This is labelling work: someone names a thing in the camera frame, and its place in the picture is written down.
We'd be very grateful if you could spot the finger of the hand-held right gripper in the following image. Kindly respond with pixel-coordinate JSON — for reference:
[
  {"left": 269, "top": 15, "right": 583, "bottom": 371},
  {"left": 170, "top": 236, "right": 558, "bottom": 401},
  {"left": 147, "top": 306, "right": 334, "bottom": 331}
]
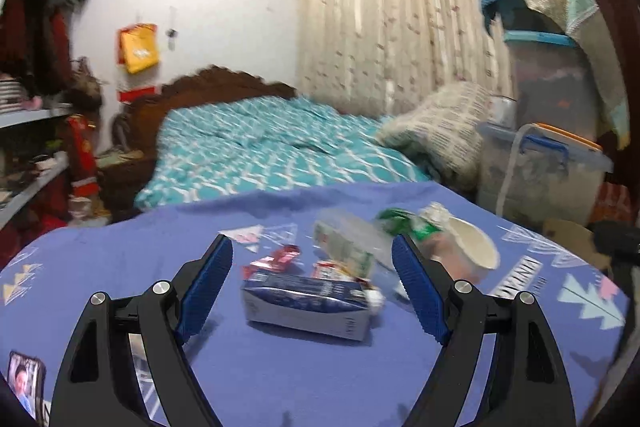
[{"left": 591, "top": 223, "right": 640, "bottom": 267}]

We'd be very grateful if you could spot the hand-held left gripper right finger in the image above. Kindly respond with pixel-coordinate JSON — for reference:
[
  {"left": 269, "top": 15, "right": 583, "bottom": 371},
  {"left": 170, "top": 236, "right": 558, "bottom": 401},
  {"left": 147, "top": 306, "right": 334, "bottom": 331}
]
[{"left": 391, "top": 234, "right": 578, "bottom": 427}]

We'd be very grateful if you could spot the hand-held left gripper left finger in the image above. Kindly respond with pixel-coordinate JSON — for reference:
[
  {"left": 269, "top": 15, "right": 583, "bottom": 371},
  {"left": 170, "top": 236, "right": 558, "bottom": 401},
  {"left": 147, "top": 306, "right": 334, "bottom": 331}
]
[{"left": 50, "top": 234, "right": 234, "bottom": 427}]

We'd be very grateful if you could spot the pink paper cup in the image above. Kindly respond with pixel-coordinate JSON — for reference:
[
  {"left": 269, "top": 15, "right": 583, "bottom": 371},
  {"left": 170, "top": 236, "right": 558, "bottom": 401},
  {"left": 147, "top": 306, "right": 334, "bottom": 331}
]
[{"left": 419, "top": 213, "right": 502, "bottom": 285}]

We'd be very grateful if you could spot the green wrapper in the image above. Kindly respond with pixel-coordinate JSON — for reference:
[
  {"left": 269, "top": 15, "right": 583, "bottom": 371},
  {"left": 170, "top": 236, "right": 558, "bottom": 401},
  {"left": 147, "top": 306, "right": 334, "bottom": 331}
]
[{"left": 376, "top": 207, "right": 442, "bottom": 244}]

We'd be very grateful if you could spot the clear plastic bag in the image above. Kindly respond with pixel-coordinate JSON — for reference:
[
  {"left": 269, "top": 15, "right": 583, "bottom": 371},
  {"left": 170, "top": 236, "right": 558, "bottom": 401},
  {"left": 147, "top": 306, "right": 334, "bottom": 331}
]
[{"left": 219, "top": 223, "right": 297, "bottom": 254}]

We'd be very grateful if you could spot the white tissue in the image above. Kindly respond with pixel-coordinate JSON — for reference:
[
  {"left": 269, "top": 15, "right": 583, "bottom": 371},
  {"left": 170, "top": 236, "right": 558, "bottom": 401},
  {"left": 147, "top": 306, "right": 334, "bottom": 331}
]
[{"left": 419, "top": 201, "right": 453, "bottom": 228}]

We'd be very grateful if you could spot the clear plastic packet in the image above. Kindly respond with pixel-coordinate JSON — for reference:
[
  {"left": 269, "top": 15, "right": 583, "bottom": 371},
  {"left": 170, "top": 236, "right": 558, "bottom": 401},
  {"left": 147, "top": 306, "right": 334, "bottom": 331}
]
[{"left": 313, "top": 207, "right": 387, "bottom": 281}]

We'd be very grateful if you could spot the red white snack wrapper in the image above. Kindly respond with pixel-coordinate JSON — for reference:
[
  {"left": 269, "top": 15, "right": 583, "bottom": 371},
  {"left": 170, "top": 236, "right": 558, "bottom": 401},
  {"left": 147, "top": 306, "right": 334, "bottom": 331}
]
[{"left": 311, "top": 259, "right": 352, "bottom": 281}]

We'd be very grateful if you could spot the blue white carton box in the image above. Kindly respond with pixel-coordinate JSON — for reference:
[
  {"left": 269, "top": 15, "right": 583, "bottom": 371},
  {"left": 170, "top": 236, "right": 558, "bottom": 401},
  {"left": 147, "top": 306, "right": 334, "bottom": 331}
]
[{"left": 242, "top": 269, "right": 385, "bottom": 344}]

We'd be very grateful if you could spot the orange plastic bag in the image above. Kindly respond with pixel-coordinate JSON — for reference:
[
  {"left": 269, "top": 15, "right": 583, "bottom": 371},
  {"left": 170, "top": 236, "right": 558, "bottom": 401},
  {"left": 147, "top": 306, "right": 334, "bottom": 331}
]
[{"left": 595, "top": 182, "right": 639, "bottom": 226}]

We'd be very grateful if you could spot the purple printed tablecloth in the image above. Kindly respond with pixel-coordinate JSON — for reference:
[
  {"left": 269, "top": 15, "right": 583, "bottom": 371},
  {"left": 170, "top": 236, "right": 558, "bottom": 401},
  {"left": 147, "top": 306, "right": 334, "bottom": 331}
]
[{"left": 0, "top": 182, "right": 631, "bottom": 427}]

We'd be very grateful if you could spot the teal patterned blanket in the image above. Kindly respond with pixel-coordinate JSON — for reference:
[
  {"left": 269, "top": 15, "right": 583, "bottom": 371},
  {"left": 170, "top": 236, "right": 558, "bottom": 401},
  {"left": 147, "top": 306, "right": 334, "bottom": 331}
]
[{"left": 135, "top": 100, "right": 434, "bottom": 211}]

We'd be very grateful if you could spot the white patterned pillow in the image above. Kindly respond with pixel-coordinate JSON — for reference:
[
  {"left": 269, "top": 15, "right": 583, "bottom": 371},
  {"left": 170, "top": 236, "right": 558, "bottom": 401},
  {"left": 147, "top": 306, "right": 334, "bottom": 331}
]
[{"left": 375, "top": 81, "right": 502, "bottom": 189}]

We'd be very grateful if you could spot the clear storage box teal lid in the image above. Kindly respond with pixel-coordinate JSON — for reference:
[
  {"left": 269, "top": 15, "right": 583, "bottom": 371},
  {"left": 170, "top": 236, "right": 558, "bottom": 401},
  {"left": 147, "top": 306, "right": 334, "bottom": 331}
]
[{"left": 502, "top": 30, "right": 601, "bottom": 138}]

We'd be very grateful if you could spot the red cylindrical object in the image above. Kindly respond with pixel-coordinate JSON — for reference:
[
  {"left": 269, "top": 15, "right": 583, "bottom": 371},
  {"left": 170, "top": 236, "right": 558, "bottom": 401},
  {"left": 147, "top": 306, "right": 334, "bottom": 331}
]
[{"left": 65, "top": 114, "right": 99, "bottom": 199}]

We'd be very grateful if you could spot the smartphone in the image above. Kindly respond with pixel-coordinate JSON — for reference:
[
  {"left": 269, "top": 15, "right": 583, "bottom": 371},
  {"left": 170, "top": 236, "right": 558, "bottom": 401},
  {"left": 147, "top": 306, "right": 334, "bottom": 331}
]
[{"left": 7, "top": 350, "right": 47, "bottom": 424}]

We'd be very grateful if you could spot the carved wooden headboard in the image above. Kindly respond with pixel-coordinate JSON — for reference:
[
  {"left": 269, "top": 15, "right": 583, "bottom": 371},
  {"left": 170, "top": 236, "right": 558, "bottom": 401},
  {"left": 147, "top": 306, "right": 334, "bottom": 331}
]
[{"left": 107, "top": 64, "right": 297, "bottom": 210}]

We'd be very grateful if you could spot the brown handbag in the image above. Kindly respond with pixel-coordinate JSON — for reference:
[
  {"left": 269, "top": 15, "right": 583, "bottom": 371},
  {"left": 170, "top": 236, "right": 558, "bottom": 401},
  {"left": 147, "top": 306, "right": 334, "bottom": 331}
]
[{"left": 69, "top": 56, "right": 104, "bottom": 109}]

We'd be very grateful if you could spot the grey shelf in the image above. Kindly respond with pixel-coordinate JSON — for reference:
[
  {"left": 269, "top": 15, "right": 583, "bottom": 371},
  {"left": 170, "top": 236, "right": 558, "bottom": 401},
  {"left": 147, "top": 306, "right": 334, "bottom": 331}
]
[{"left": 0, "top": 104, "right": 74, "bottom": 229}]

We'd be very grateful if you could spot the striped folded cloth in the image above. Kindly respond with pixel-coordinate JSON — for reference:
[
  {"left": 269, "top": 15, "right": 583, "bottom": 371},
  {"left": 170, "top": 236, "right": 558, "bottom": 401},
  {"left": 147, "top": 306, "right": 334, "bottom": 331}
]
[{"left": 0, "top": 78, "right": 34, "bottom": 114}]

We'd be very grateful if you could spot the beige patterned curtain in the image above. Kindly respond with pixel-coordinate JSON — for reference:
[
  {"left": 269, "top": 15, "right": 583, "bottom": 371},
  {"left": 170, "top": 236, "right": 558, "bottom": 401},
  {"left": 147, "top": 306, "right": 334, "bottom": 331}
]
[{"left": 297, "top": 0, "right": 551, "bottom": 118}]

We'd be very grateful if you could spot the red hanging garment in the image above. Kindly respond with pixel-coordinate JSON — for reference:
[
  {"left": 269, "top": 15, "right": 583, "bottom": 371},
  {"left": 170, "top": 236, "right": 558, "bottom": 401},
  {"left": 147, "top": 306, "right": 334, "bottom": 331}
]
[{"left": 0, "top": 0, "right": 74, "bottom": 99}]

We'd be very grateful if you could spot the clear storage bin blue handle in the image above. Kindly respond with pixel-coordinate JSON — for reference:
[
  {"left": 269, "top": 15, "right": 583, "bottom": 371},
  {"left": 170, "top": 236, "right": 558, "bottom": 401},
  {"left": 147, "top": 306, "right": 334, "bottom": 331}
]
[{"left": 475, "top": 122, "right": 614, "bottom": 224}]

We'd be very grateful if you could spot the white cable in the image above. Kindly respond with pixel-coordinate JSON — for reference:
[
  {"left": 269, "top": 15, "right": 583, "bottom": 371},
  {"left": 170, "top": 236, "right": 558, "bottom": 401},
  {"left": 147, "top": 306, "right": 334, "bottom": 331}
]
[{"left": 496, "top": 127, "right": 540, "bottom": 221}]

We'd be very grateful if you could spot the red wall paper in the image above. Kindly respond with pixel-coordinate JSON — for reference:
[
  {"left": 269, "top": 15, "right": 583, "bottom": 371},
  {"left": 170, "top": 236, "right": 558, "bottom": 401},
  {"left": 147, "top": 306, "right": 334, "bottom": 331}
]
[{"left": 117, "top": 84, "right": 160, "bottom": 104}]

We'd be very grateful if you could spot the yellow wall bag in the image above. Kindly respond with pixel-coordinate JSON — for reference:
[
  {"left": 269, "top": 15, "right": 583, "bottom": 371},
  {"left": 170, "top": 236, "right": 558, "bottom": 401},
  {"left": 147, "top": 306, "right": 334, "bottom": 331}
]
[{"left": 117, "top": 23, "right": 161, "bottom": 74}]

